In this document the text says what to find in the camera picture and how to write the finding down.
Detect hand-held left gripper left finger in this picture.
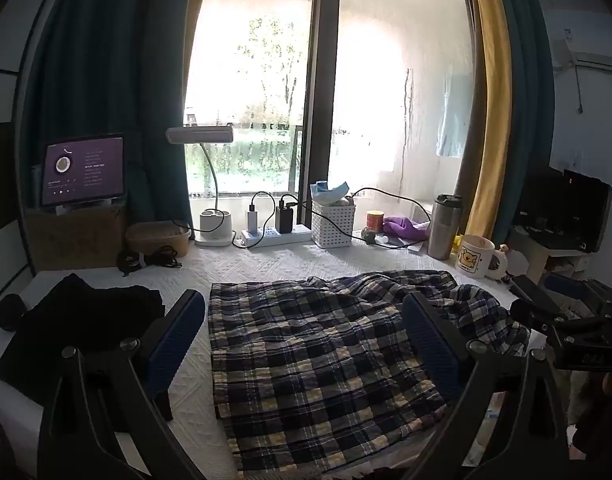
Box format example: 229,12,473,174
38,288,207,480

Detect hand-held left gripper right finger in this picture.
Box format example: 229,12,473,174
401,291,572,480

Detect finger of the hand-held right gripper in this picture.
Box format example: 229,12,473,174
509,273,587,311
509,304,567,336

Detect white side shelf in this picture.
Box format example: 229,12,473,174
508,227,592,286

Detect white textured bedspread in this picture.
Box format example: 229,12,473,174
0,237,537,480

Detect black monitor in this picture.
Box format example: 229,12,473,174
516,167,612,253

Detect white cartoon mug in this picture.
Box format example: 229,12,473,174
456,234,507,280

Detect woven basket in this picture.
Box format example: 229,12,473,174
124,221,191,259

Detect black folded clothes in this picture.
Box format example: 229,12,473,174
0,273,167,411

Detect steel tumbler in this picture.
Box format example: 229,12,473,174
427,193,464,261

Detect purple cloth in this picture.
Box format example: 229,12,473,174
383,215,431,242

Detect white desk lamp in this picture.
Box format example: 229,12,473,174
166,126,235,247

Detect cardboard box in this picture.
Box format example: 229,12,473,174
24,202,129,271

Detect white power strip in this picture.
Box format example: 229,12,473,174
241,225,313,248

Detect white perforated basket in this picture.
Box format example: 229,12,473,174
312,197,357,249

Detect black charger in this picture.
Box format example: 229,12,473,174
276,201,294,234

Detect white tablet stand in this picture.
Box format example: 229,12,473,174
56,197,114,216

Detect black round object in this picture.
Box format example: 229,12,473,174
0,294,29,332

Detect blue face mask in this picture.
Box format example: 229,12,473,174
310,180,353,206

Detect yellow and teal curtain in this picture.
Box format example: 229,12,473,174
458,0,557,251

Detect tablet with purple screen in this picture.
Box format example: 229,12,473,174
40,133,126,207

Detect white air conditioner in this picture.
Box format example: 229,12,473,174
553,35,612,68

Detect window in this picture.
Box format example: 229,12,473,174
183,0,479,226

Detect black cable bundle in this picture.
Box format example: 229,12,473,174
116,246,181,277

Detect black charging cable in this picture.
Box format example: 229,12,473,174
281,187,431,251

